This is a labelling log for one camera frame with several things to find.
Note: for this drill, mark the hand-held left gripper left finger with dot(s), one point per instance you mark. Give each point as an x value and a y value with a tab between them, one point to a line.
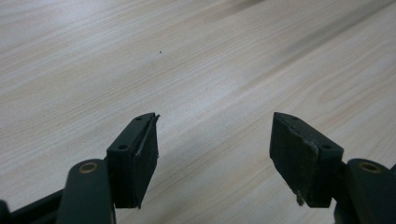
134	161

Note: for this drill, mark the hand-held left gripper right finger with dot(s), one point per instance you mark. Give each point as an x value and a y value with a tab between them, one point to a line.
302	161

